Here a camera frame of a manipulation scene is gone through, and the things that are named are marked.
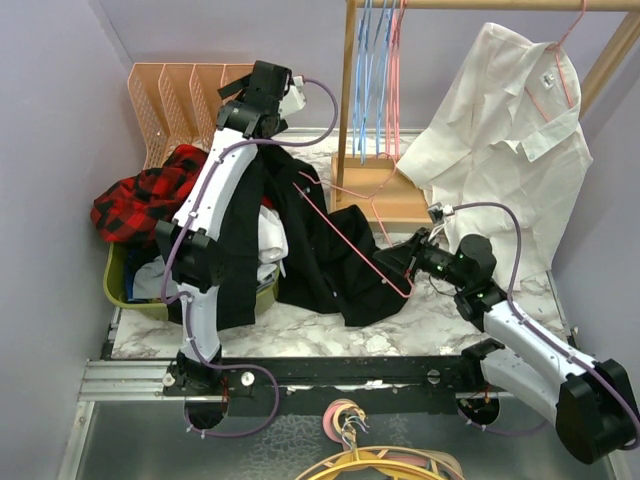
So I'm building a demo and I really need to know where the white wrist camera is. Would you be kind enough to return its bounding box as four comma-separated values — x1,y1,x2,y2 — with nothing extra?
427,202,455,236
279,76,307,118

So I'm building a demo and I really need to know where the pink hanger holding shirt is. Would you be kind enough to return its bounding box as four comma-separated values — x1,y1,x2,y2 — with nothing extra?
547,0,588,109

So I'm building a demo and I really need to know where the yellow hanger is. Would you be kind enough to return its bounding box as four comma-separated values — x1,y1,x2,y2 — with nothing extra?
297,436,439,479

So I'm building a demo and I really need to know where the pink wire hanger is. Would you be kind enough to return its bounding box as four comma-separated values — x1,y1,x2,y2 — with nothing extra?
292,152,416,300

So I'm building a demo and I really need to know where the pink hanger bundle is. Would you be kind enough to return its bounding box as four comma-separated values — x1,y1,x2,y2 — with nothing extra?
385,1,407,161

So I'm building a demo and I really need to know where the black mounting rail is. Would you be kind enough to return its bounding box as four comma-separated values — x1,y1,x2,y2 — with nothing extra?
163,347,499,417

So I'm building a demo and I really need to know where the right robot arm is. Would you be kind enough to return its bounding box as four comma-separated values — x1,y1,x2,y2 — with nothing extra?
374,229,639,464

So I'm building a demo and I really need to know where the blue hanger bundle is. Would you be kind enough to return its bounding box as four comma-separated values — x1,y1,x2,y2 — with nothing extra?
352,1,396,165

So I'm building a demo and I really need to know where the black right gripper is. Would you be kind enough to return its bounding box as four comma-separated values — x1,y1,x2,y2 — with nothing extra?
374,227,470,289

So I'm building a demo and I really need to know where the pink hanger pile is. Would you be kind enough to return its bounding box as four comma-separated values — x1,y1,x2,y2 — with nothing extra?
322,398,464,479

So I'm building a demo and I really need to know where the white crumpled shirt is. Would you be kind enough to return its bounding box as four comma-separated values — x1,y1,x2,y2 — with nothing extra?
125,205,289,303

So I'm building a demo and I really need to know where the red black plaid shirt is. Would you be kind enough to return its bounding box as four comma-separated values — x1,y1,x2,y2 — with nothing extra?
90,144,208,247

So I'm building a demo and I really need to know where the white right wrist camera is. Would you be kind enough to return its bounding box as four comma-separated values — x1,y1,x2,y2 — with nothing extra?
427,202,455,236

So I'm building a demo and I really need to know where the peach file organizer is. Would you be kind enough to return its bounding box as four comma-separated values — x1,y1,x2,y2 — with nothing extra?
127,63,253,169

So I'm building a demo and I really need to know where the white hanging shirt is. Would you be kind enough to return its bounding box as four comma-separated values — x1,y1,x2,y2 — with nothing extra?
397,23,593,286

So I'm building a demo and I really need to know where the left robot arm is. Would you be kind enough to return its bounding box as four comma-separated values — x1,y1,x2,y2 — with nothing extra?
156,61,306,395

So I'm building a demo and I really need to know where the green laundry basket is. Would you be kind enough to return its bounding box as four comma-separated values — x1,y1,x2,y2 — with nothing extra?
103,243,279,330

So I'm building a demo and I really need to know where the black button shirt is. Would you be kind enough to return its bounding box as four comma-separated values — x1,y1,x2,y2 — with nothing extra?
217,146,411,327

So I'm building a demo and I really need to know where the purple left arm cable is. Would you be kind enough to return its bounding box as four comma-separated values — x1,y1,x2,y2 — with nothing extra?
159,77,340,440

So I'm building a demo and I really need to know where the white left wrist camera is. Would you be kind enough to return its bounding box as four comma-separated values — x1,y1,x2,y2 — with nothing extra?
279,76,307,118

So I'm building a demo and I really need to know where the wooden clothes rack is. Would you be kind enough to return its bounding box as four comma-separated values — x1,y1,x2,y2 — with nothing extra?
329,1,639,233

